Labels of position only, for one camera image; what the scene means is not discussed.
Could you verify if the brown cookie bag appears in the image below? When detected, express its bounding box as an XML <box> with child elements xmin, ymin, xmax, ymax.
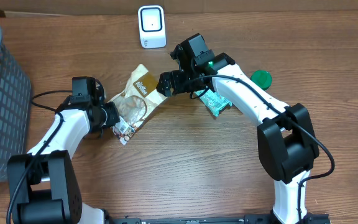
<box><xmin>110</xmin><ymin>64</ymin><xmax>167</xmax><ymax>145</ymax></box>

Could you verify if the teal snack packet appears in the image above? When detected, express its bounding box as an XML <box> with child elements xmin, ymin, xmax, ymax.
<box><xmin>195</xmin><ymin>90</ymin><xmax>232</xmax><ymax>117</ymax></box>

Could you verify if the green lid seasoning jar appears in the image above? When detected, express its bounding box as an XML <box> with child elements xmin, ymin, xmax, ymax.
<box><xmin>250</xmin><ymin>70</ymin><xmax>273</xmax><ymax>90</ymax></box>

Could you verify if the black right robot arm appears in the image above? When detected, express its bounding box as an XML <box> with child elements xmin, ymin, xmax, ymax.
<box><xmin>156</xmin><ymin>34</ymin><xmax>319</xmax><ymax>223</ymax></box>

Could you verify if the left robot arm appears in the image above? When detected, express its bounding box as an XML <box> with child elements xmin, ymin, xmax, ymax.
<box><xmin>6</xmin><ymin>77</ymin><xmax>120</xmax><ymax>223</ymax></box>

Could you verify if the white barcode scanner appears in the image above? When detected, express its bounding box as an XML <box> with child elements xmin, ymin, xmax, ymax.
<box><xmin>137</xmin><ymin>5</ymin><xmax>167</xmax><ymax>49</ymax></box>

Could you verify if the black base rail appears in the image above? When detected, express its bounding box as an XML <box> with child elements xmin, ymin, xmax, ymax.
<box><xmin>107</xmin><ymin>213</ymin><xmax>332</xmax><ymax>224</ymax></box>

